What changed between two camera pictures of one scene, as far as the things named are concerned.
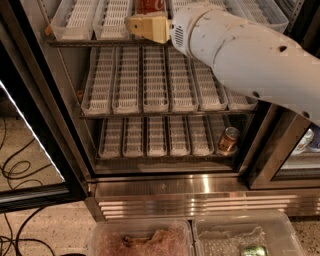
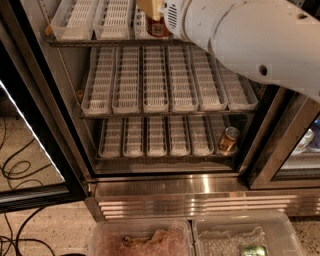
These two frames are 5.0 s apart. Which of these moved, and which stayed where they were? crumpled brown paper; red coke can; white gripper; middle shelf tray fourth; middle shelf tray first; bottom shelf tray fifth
Moved: red coke can; white gripper
Stayed: crumpled brown paper; middle shelf tray first; middle shelf tray fourth; bottom shelf tray fifth
